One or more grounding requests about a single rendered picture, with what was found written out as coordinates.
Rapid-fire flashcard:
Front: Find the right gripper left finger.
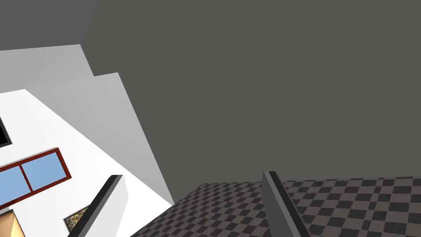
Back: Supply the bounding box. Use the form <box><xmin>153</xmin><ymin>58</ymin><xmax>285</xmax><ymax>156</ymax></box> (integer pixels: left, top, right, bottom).
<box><xmin>67</xmin><ymin>174</ymin><xmax>129</xmax><ymax>237</ymax></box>

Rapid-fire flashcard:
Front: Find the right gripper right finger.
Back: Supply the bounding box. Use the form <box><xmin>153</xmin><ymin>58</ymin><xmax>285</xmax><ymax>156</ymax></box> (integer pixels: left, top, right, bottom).
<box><xmin>261</xmin><ymin>171</ymin><xmax>311</xmax><ymax>237</ymax></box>

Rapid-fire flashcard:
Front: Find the red framed window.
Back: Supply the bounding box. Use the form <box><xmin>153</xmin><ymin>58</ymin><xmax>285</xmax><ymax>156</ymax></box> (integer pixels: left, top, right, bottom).
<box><xmin>0</xmin><ymin>147</ymin><xmax>72</xmax><ymax>207</ymax></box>

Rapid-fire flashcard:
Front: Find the tan wooden furniture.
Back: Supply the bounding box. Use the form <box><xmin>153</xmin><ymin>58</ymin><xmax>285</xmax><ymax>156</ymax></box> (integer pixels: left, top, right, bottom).
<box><xmin>0</xmin><ymin>209</ymin><xmax>26</xmax><ymax>237</ymax></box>

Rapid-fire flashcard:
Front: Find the framed picture on wall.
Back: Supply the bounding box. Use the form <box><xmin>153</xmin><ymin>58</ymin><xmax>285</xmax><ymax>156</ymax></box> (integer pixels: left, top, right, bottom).
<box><xmin>63</xmin><ymin>204</ymin><xmax>91</xmax><ymax>233</ymax></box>

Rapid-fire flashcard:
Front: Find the black framed wall panel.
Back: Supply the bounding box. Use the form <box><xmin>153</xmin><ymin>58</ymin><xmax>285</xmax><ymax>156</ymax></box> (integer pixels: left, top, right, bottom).
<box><xmin>0</xmin><ymin>116</ymin><xmax>13</xmax><ymax>148</ymax></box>

